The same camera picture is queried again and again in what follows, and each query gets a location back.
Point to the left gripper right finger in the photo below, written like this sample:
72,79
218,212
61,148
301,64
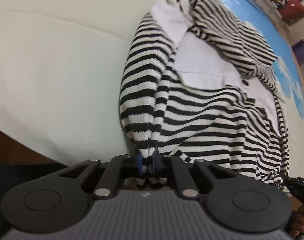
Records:
177,174

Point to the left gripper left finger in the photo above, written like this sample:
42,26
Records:
116,172

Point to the black white striped garment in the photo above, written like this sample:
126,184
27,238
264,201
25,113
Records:
199,83

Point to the person's right hand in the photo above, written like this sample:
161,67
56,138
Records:
297,226

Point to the purple box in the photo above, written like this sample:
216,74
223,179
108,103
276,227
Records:
298,49

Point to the dark red cushion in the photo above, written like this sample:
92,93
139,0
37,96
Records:
291,12

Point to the grey mattress edge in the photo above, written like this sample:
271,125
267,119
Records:
265,17

